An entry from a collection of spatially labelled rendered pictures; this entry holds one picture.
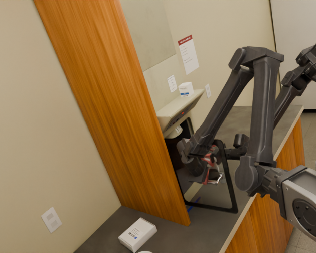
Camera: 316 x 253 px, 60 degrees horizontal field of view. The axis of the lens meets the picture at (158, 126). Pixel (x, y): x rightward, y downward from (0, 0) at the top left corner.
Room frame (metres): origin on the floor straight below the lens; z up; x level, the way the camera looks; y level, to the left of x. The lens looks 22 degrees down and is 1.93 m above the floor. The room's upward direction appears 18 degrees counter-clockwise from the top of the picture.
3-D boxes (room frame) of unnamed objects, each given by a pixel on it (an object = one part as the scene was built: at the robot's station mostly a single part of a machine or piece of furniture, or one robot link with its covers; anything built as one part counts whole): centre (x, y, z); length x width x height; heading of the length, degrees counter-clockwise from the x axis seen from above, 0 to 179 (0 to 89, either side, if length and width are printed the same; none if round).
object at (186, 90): (1.33, -0.19, 1.54); 0.05 x 0.05 x 0.06; 50
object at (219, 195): (1.10, -0.11, 1.19); 0.30 x 0.01 x 0.40; 51
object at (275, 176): (0.56, -0.26, 1.45); 0.09 x 0.08 x 0.12; 105
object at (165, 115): (1.27, -0.13, 1.46); 0.32 x 0.12 x 0.10; 135
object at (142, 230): (1.11, 0.27, 0.96); 0.16 x 0.12 x 0.04; 127
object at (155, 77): (1.40, 0.00, 1.33); 0.32 x 0.25 x 0.77; 135
